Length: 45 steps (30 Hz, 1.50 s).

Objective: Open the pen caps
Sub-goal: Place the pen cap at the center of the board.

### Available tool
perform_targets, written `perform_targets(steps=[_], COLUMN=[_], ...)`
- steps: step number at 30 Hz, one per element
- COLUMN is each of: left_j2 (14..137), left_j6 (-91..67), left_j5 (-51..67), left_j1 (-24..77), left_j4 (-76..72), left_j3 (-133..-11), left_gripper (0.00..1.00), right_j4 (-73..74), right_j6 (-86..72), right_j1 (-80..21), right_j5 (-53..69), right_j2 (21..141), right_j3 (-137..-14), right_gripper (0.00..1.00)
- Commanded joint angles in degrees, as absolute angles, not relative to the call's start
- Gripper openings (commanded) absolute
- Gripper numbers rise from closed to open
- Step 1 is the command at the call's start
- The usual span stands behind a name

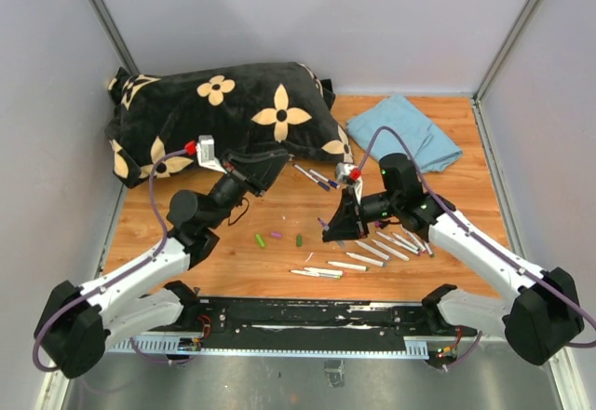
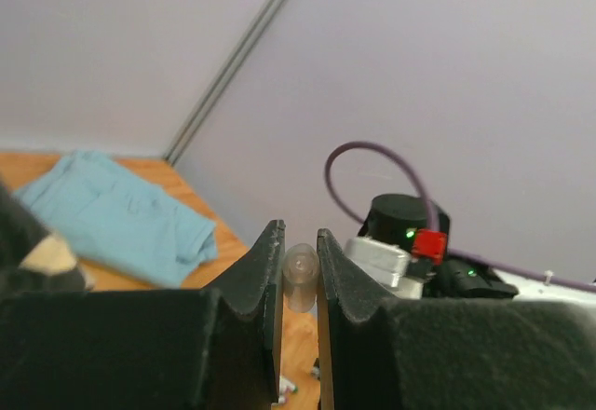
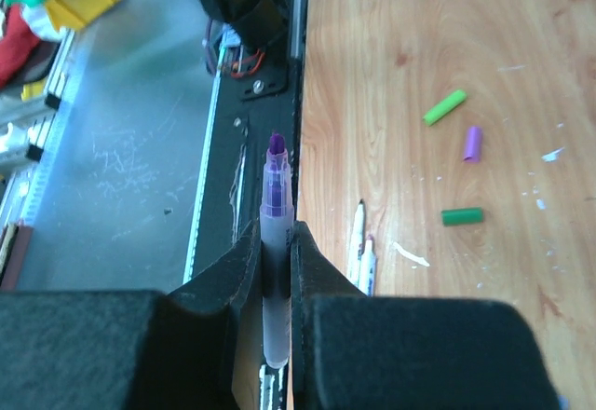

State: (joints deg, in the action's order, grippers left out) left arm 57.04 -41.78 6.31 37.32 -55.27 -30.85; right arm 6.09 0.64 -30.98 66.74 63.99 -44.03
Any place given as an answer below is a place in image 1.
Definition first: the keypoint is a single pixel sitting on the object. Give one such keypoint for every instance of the lime green pen cap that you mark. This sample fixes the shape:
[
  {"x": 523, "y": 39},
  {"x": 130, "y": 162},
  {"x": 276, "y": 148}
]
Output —
[{"x": 260, "y": 240}]

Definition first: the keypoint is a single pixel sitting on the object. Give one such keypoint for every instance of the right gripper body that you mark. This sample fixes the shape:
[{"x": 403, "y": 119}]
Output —
[{"x": 371, "y": 209}]

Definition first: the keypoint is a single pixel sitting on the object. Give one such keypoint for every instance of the black floral pillow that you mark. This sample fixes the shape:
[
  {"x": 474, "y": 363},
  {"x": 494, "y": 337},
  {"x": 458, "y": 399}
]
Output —
[{"x": 245, "y": 108}]

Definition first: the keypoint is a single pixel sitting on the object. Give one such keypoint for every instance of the clear cap grey pen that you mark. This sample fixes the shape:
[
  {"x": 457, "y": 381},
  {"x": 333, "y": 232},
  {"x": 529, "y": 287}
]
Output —
[{"x": 323, "y": 224}]

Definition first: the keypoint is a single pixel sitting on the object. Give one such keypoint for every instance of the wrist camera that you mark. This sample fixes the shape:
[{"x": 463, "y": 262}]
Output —
[
  {"x": 348, "y": 174},
  {"x": 205, "y": 153}
]

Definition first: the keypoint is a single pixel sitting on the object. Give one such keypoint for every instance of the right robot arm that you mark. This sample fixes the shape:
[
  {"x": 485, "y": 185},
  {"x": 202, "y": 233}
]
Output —
[{"x": 537, "y": 311}]

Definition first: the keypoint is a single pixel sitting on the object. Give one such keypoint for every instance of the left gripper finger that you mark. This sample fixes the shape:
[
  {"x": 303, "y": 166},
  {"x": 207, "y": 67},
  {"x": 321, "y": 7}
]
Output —
[
  {"x": 264, "y": 173},
  {"x": 274, "y": 157}
]

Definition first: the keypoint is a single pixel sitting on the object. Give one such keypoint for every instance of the light blue folded cloth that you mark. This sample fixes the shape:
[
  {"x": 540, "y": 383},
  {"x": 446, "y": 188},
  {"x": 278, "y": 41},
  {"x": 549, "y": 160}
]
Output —
[{"x": 432, "y": 148}]

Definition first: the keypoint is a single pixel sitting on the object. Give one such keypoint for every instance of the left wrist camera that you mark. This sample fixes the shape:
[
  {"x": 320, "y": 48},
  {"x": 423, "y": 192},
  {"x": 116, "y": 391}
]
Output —
[{"x": 205, "y": 153}]

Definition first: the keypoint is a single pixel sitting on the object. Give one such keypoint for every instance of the dark blue cap marker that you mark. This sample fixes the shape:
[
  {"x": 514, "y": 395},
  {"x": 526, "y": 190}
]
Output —
[{"x": 325, "y": 179}]

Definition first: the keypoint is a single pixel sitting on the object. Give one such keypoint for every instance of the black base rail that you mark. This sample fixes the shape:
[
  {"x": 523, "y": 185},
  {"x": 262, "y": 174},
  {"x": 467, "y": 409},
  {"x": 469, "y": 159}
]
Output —
[{"x": 284, "y": 325}]

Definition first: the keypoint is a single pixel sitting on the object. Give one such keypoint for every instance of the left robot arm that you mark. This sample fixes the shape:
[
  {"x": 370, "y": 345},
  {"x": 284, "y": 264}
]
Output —
[{"x": 79, "y": 323}]

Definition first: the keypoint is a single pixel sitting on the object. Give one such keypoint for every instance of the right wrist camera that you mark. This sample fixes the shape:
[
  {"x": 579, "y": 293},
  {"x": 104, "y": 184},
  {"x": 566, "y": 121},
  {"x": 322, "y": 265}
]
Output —
[{"x": 348, "y": 174}]

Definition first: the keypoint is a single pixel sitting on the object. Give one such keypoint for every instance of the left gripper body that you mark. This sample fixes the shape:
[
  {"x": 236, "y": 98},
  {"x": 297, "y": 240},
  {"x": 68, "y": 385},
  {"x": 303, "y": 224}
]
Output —
[{"x": 244, "y": 174}]

